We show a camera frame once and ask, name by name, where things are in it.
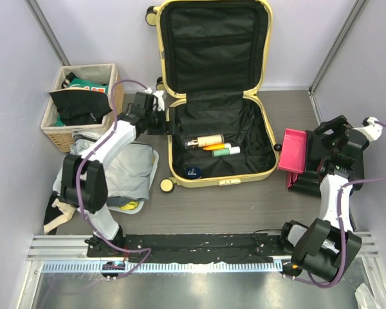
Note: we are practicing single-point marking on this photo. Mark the crumpled white plastic sheet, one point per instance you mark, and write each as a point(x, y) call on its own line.
point(365, 299)

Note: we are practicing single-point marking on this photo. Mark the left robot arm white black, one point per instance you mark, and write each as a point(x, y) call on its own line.
point(84, 185)

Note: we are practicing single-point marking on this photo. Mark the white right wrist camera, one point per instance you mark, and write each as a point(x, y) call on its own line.
point(371, 129)

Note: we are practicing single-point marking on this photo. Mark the white slotted cable duct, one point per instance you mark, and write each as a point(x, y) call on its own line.
point(105, 267)

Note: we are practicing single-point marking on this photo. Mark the dark blue round jar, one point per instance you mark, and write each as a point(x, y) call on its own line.
point(193, 173)

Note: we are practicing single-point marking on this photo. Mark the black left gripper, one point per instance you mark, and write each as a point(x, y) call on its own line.
point(170, 127)

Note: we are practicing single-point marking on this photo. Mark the dark folded garment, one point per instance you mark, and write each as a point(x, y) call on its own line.
point(117, 201)

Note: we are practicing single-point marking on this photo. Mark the black garment in basket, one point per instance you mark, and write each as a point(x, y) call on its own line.
point(78, 107)

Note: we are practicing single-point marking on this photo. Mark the woven wicker laundry basket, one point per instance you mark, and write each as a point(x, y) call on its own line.
point(54, 129)

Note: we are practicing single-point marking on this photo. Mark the yellow hard-shell suitcase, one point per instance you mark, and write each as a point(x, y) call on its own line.
point(213, 57)

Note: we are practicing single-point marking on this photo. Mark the black storage box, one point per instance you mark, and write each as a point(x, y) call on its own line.
point(331, 181)

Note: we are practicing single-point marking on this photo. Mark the pink drawer tray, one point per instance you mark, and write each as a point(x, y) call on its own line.
point(293, 153)

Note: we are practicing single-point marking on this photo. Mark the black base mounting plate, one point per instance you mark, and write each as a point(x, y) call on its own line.
point(254, 247)

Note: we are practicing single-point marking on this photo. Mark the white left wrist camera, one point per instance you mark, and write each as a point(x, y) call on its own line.
point(158, 101)

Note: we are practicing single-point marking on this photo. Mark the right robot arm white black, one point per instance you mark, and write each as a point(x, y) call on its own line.
point(322, 250)

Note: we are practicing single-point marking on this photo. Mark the orange cosmetic tube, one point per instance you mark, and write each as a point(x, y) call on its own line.
point(216, 147)

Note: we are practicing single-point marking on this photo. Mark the aluminium rail frame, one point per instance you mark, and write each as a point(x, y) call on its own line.
point(73, 247)

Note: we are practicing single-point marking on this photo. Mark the beige cosmetic bottle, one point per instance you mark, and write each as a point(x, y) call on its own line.
point(203, 141)

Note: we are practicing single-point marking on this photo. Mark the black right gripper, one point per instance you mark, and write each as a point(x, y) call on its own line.
point(338, 125)

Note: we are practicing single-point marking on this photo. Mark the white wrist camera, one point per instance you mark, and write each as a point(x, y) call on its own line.
point(158, 101)
point(371, 129)

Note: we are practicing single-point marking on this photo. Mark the light grey garment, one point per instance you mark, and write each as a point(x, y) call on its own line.
point(129, 173)

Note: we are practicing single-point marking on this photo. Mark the yellow-green garment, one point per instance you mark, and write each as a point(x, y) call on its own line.
point(132, 205)

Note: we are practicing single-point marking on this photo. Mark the green white cosmetic tube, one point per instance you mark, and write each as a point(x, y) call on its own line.
point(226, 151)

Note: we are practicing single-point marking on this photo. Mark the green printed garment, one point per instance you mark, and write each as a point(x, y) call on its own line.
point(88, 85)

